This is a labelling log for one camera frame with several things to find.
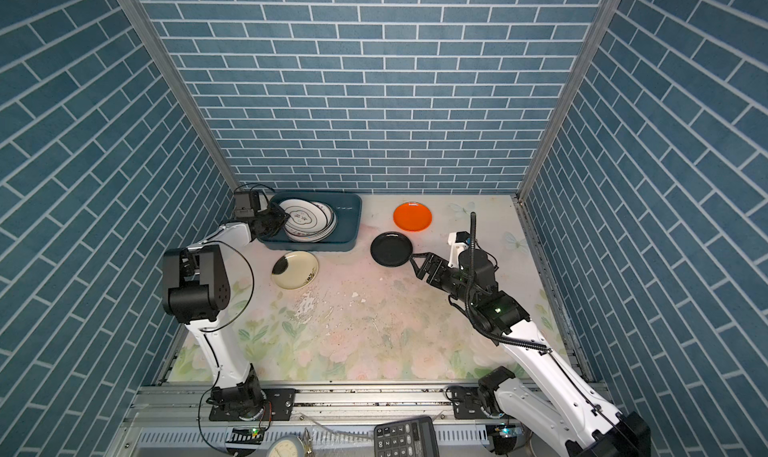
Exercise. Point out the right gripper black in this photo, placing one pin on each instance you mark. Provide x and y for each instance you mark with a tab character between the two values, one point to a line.
433	261

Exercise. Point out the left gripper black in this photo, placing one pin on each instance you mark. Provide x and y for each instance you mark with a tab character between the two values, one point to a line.
279	217

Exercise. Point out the orange small plate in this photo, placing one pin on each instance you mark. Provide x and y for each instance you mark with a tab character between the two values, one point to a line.
412	216

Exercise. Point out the white plate orange sunburst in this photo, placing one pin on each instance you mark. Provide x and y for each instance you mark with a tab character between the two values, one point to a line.
320	236

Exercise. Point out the white plate cloud emblem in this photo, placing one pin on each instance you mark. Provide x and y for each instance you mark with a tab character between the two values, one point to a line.
305	218

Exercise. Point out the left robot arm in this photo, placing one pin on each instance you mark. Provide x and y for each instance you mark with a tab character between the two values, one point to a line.
197	292

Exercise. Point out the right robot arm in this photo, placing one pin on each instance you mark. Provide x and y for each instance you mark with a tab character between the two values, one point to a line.
567	413

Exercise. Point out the teal plastic bin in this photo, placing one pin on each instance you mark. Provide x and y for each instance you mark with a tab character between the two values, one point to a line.
347	208

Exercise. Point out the black small plate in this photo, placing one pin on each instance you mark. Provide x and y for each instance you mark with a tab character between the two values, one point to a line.
391	249

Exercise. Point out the cream plate black patch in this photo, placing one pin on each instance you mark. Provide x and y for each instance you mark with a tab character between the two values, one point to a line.
295	270

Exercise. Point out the black calculator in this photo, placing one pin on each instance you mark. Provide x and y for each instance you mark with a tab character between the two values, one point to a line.
415	437

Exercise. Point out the green circuit board right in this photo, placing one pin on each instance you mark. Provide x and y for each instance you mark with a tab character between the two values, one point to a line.
503	439

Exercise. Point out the green circuit board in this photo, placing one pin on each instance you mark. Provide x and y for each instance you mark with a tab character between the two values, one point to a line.
503	439
245	438

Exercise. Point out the green circuit board left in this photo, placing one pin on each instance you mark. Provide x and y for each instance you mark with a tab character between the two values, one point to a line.
245	438

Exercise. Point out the round white clock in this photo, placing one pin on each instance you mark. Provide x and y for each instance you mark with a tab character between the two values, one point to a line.
290	446

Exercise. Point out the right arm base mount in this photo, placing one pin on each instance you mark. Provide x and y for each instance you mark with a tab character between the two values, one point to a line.
474	402

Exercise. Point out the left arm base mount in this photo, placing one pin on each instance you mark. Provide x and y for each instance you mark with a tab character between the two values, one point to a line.
275	404

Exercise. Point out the aluminium rail frame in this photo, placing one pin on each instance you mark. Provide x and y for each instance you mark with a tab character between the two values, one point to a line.
337	419

